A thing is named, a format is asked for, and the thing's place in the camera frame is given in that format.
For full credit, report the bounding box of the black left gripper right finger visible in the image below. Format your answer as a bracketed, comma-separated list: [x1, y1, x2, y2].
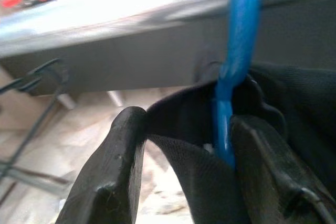
[230, 115, 336, 224]

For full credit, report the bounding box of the silver metal clothes rack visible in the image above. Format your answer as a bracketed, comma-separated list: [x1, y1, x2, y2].
[0, 0, 336, 98]

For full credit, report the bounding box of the blue plastic hanger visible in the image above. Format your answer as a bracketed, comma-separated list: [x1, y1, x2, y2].
[211, 0, 260, 169]

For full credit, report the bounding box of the black T-shirt with logo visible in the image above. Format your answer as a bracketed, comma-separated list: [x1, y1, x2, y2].
[145, 61, 336, 224]

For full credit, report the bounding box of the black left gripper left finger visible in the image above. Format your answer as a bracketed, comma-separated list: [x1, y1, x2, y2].
[56, 105, 147, 224]

